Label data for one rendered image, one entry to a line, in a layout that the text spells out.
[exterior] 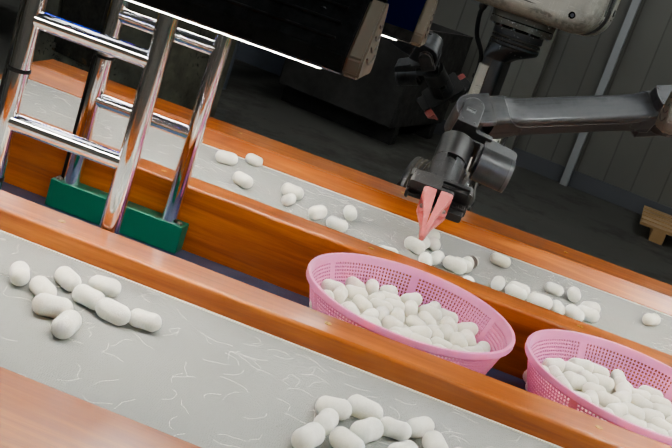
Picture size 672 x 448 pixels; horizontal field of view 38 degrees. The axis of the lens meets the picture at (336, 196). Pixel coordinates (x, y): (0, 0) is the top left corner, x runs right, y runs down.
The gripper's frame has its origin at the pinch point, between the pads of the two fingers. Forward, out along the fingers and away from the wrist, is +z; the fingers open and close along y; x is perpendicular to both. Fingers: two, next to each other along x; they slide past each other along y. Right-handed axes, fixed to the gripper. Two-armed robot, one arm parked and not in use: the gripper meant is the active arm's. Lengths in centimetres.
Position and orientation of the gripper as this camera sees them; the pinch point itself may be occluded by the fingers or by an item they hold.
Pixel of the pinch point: (422, 234)
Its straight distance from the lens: 151.8
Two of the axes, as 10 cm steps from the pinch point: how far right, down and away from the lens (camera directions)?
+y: 9.3, 3.5, -1.0
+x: -1.2, 5.6, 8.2
